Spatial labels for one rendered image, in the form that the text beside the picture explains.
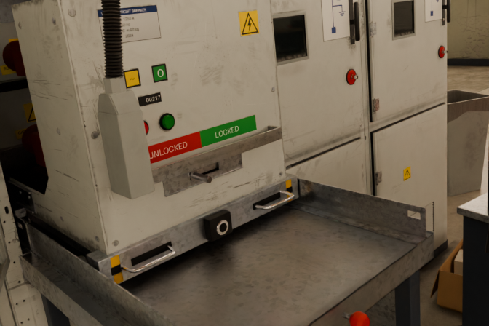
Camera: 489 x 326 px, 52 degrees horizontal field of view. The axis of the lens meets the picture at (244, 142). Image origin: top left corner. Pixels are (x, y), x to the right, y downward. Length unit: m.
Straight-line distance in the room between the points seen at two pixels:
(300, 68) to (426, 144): 0.97
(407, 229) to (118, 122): 0.63
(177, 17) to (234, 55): 0.16
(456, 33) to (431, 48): 7.10
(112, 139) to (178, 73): 0.23
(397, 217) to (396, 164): 1.17
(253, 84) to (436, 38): 1.47
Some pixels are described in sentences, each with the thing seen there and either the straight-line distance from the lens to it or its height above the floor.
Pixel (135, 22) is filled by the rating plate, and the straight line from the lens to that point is 0.95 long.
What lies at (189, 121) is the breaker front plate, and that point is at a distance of 1.02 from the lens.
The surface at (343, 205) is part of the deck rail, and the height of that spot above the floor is 0.87.
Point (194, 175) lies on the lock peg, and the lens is 1.03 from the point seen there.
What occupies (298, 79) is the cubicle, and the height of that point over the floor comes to 1.09.
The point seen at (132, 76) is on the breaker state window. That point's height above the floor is 1.24.
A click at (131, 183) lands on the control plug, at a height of 1.08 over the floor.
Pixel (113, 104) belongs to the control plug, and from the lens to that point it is 0.81.
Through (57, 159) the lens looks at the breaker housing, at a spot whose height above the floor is 1.09.
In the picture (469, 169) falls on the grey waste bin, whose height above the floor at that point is 0.16.
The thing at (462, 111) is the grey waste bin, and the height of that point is 0.57.
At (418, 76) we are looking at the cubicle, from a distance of 2.35.
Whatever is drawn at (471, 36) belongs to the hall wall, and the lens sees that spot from 9.43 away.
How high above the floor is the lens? 1.34
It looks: 15 degrees down
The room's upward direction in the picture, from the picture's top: 6 degrees counter-clockwise
